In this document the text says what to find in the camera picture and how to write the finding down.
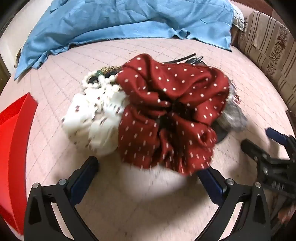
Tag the striped beige cushion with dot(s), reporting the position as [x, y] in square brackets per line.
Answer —
[270, 46]

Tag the white quilted pillow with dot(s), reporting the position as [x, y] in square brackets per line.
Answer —
[238, 17]

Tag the white patterned scrunchie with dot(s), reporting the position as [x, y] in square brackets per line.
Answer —
[78, 115]

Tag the floral patterned pillow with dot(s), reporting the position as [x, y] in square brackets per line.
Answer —
[18, 56]

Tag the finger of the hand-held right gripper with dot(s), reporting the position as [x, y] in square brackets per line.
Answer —
[252, 148]
[276, 136]

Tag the red white-dotted scrunchie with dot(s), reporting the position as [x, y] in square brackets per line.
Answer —
[161, 81]

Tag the red tray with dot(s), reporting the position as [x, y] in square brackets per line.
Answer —
[13, 139]

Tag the blue cloth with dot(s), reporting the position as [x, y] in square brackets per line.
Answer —
[115, 18]

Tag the person's right hand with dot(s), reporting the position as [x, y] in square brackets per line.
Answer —
[285, 215]

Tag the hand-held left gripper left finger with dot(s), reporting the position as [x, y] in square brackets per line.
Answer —
[79, 183]

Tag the grey furry scrunchie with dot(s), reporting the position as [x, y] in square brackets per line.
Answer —
[233, 120]

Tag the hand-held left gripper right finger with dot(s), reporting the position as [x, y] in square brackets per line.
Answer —
[212, 185]

